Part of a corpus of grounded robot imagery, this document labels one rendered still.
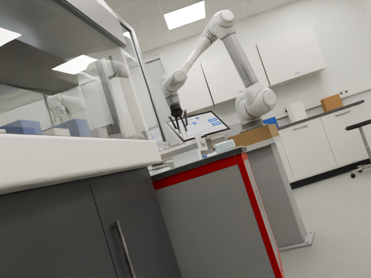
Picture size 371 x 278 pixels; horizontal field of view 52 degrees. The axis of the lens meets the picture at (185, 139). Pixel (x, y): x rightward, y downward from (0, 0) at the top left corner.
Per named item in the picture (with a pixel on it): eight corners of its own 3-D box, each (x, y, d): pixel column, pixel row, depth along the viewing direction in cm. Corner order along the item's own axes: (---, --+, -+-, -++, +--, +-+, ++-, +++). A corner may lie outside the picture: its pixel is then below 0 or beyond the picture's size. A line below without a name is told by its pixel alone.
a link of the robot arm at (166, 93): (162, 100, 259) (167, 95, 246) (155, 79, 260) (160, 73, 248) (176, 96, 263) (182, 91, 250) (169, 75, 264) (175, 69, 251)
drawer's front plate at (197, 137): (208, 149, 262) (203, 134, 263) (201, 150, 234) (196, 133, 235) (206, 150, 263) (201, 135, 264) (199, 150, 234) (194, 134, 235)
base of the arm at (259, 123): (269, 125, 284) (267, 118, 284) (263, 126, 264) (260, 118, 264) (247, 133, 291) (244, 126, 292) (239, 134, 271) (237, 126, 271)
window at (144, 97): (165, 142, 302) (130, 31, 309) (128, 140, 218) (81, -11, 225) (164, 142, 302) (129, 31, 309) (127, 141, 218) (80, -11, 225)
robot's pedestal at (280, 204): (315, 233, 277) (281, 134, 283) (311, 245, 250) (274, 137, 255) (276, 241, 289) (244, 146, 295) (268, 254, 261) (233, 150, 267)
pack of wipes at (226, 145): (217, 154, 191) (214, 145, 192) (234, 148, 191) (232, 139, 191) (216, 154, 176) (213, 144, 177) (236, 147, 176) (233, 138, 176)
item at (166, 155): (205, 148, 261) (202, 139, 262) (199, 148, 236) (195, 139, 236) (152, 165, 268) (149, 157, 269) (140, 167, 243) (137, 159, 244)
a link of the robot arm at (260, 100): (268, 112, 270) (285, 104, 250) (250, 121, 264) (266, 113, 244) (220, 16, 271) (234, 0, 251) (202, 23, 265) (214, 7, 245)
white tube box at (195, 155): (202, 158, 189) (199, 148, 190) (200, 159, 181) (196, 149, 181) (179, 166, 192) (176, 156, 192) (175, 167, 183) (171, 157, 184)
